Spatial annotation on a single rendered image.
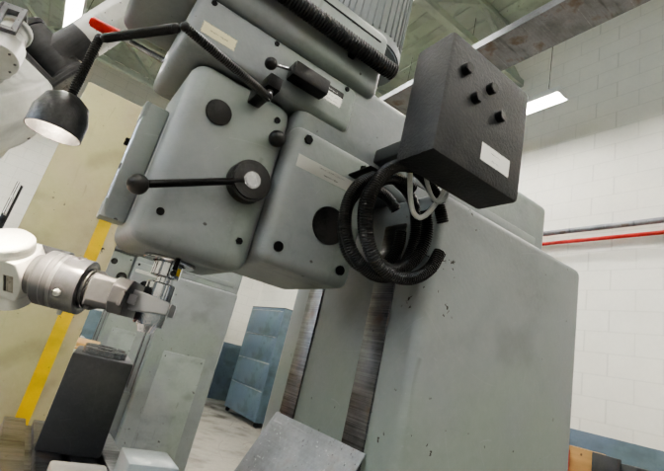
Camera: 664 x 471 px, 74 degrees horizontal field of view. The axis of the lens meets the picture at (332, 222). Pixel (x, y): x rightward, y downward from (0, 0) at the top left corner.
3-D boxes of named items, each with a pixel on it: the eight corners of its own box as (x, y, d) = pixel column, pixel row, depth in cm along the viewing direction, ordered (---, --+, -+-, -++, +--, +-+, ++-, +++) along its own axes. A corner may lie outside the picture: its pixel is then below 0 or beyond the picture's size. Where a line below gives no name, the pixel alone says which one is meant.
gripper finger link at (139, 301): (165, 319, 70) (126, 309, 69) (173, 299, 71) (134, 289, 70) (164, 318, 68) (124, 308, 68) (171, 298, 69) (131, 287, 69)
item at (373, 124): (290, 140, 78) (317, 49, 84) (240, 170, 96) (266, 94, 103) (543, 275, 117) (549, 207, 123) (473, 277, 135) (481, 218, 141)
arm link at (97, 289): (135, 268, 67) (57, 246, 66) (111, 330, 64) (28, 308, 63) (153, 279, 79) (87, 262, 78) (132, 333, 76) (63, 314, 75)
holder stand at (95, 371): (32, 450, 84) (75, 345, 90) (45, 425, 103) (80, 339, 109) (99, 459, 88) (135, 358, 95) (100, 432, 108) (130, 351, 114)
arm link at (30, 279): (45, 272, 65) (-34, 251, 64) (43, 328, 69) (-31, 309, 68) (87, 238, 75) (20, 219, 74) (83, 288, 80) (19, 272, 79)
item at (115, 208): (98, 214, 68) (147, 100, 74) (95, 217, 71) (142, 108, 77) (124, 223, 70) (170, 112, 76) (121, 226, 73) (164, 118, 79)
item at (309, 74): (266, 62, 72) (273, 42, 74) (256, 72, 76) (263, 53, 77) (326, 100, 78) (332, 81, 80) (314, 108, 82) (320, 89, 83)
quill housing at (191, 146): (126, 235, 62) (200, 52, 72) (106, 248, 79) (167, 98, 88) (247, 275, 71) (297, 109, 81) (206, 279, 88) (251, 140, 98)
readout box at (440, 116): (439, 146, 59) (460, 24, 66) (393, 162, 67) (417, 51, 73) (525, 202, 69) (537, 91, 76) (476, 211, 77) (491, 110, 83)
